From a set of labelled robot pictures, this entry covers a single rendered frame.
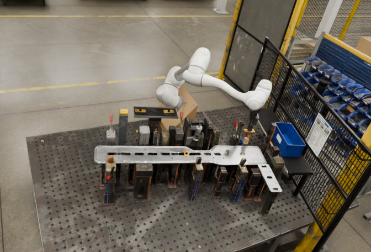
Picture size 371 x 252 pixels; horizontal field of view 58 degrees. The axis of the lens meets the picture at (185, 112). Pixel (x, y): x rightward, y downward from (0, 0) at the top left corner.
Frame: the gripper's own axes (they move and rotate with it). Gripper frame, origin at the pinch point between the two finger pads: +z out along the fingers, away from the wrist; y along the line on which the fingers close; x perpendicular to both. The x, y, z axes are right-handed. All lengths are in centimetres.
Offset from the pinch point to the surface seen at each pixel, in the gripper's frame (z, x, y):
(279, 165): 25.2, 26.8, 17.5
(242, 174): 27.2, -7.9, 25.2
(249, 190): 48, 6, 23
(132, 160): 29, -90, 7
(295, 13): -38, 116, -183
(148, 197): 59, -75, 17
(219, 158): 28.8, -20.5, 6.0
